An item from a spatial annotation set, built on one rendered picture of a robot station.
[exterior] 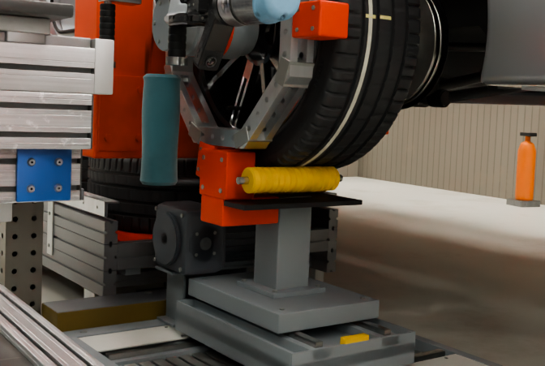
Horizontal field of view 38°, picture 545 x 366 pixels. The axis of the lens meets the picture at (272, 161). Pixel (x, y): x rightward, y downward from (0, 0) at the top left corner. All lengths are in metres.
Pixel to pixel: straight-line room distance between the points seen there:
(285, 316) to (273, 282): 0.18
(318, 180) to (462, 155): 5.27
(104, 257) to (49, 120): 1.05
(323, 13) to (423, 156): 5.89
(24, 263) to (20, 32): 1.05
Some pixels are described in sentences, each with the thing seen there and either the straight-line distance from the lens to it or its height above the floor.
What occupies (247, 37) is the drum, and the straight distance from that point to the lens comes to 1.81.
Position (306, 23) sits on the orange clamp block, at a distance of 1.59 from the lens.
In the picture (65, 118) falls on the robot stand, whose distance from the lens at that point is 1.31.
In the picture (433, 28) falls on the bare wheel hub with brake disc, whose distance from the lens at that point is 2.01.
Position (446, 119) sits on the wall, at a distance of 7.22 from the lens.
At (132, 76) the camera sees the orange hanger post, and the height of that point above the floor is 0.74.
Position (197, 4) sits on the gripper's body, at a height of 0.85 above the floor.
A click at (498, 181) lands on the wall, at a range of 6.82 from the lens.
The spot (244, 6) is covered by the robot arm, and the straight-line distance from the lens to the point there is 1.34.
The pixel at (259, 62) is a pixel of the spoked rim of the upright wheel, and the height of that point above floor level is 0.78.
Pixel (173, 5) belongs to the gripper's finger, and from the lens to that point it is 1.56.
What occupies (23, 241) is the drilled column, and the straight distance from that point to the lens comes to 2.23.
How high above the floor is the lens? 0.68
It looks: 4 degrees down
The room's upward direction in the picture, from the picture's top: 2 degrees clockwise
